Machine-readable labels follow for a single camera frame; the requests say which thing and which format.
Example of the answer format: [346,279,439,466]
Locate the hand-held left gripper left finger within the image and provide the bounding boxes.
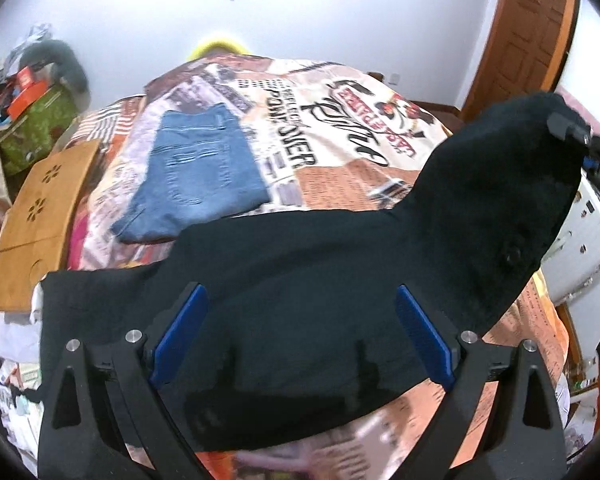
[37,282,211,480]

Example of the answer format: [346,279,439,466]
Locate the white cabinet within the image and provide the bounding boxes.
[540,170,600,306]

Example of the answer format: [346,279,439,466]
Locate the orange box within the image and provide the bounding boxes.
[7,67,51,116]

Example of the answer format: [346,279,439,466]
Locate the grey plush toy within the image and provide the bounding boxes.
[22,39,91,106]

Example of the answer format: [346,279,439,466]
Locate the wooden lap table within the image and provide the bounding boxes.
[0,139,103,317]

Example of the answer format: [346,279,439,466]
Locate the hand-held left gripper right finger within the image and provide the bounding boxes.
[395,284,566,480]

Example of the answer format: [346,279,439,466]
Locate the pile of clothes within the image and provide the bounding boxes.
[0,22,56,68]

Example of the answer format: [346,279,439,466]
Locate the printed blanket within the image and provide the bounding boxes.
[0,55,571,480]

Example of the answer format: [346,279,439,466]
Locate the blue jeans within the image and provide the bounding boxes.
[111,102,273,246]

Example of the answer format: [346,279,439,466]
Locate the white cloth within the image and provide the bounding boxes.
[0,285,46,367]

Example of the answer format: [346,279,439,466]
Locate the wooden door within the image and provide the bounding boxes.
[460,0,581,121]

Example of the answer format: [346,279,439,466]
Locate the green storage box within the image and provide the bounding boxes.
[0,87,78,177]

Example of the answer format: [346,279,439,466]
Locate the black pants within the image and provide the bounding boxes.
[30,91,588,453]

